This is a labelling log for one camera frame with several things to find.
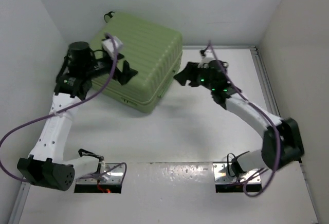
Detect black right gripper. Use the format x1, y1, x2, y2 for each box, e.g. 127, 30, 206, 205
175, 61, 216, 91

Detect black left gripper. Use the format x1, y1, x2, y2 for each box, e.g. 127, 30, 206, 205
84, 52, 138, 85

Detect green hard-shell suitcase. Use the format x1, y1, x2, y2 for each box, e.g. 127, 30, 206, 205
89, 11, 182, 114

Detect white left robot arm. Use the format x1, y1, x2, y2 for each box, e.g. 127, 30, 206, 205
17, 38, 138, 191

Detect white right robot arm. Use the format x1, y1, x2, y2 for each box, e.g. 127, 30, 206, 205
174, 58, 305, 177

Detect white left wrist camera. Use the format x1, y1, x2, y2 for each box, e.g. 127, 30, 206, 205
102, 36, 123, 58

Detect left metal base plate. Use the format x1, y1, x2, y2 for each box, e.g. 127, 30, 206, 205
76, 162, 127, 184

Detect metal base plate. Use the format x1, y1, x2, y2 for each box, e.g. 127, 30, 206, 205
212, 162, 261, 185
76, 162, 127, 184

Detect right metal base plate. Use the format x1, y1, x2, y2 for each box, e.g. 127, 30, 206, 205
212, 162, 261, 185

